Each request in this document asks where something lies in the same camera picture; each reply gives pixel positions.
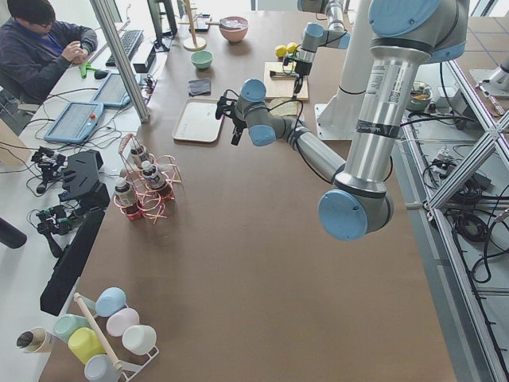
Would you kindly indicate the copper wire bottle rack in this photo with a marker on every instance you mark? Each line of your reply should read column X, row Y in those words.
column 152, row 202

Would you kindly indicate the aluminium frame post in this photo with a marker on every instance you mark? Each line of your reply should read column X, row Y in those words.
column 107, row 24

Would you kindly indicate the whole lemon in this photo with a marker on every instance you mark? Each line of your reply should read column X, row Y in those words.
column 280, row 51
column 291, row 47

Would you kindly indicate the pink bowl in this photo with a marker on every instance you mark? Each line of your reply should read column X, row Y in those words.
column 234, row 28

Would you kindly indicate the right tea bottle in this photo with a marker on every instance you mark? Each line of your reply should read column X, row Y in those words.
column 127, row 199

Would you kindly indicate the grey folded cloth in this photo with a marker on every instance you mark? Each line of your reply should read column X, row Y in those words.
column 199, row 87

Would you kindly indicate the wooden cutting board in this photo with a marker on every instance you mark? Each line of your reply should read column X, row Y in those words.
column 277, row 87

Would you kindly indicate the lower whole lemon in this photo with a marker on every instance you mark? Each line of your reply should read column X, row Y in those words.
column 291, row 47

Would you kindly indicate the black keyboard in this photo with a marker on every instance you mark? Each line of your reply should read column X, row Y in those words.
column 130, row 41

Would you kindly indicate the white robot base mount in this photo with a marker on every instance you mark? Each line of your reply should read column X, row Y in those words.
column 337, row 119

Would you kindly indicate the pink cup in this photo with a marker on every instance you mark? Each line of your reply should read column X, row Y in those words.
column 120, row 321

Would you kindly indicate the white cup rack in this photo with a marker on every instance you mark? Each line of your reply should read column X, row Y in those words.
column 129, row 364

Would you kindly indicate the yellow cup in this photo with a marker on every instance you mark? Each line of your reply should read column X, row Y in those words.
column 85, row 344

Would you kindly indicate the white cup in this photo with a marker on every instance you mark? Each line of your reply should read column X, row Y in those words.
column 139, row 339

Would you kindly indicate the mint green bowl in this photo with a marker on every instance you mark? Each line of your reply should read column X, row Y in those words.
column 202, row 59

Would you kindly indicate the cream rabbit serving tray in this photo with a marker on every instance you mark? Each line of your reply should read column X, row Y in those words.
column 197, row 122

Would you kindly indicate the back left tea bottle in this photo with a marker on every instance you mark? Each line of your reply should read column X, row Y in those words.
column 139, row 155

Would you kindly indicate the seated person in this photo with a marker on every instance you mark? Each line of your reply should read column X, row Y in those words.
column 37, row 49

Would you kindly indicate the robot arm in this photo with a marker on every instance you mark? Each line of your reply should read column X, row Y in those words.
column 333, row 35
column 387, row 44

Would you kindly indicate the blue teach pendant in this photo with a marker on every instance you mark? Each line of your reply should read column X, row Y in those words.
column 112, row 92
column 75, row 123

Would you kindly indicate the blue teach pendant near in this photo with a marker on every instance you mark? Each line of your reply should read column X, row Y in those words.
column 75, row 123

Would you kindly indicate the bread slice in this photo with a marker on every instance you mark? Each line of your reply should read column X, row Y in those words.
column 291, row 108

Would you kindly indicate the steel muddler black tip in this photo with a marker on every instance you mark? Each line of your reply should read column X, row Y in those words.
column 282, row 74

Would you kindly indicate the blue cup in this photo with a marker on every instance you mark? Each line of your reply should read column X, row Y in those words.
column 110, row 301

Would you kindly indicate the tea bottle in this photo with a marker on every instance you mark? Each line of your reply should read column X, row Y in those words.
column 139, row 155
column 153, row 176
column 127, row 199

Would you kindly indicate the grey cup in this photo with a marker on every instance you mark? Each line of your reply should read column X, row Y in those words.
column 100, row 369

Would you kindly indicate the blue teach pendant far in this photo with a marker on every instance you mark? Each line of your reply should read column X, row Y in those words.
column 112, row 92

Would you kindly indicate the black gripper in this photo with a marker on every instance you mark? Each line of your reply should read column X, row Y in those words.
column 238, row 121
column 303, row 68

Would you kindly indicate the green cup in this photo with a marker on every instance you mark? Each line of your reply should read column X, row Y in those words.
column 67, row 324

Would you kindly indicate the wooden mug tree stand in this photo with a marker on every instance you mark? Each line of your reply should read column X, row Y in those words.
column 193, row 43

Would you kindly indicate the upper whole lemon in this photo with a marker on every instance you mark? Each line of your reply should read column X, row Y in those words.
column 280, row 51

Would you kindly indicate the paper cup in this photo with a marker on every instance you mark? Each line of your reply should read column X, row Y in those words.
column 35, row 340

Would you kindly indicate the front tea bottle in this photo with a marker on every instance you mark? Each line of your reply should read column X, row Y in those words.
column 153, row 176

